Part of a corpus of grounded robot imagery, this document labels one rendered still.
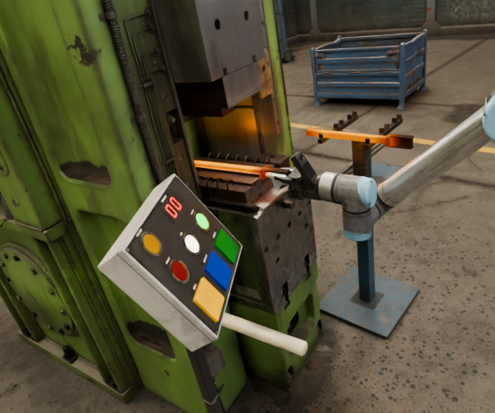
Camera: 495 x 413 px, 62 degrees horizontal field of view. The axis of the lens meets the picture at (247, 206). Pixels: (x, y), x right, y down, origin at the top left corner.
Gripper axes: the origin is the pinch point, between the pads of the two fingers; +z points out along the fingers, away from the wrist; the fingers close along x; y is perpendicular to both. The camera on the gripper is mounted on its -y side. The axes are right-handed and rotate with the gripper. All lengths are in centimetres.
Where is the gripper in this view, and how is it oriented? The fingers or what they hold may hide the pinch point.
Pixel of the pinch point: (270, 171)
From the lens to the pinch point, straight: 146.4
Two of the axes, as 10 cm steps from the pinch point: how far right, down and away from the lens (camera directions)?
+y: 1.4, 8.6, 4.9
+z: -8.2, -1.7, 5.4
